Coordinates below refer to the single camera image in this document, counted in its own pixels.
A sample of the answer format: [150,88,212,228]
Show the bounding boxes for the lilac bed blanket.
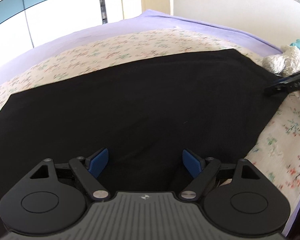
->
[0,10,282,85]

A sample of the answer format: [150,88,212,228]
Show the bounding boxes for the black pants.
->
[0,48,288,230]

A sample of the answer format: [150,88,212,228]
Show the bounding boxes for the silver foil padding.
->
[262,45,300,77]

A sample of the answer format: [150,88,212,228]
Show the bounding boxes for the white teal sliding wardrobe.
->
[0,0,123,71]

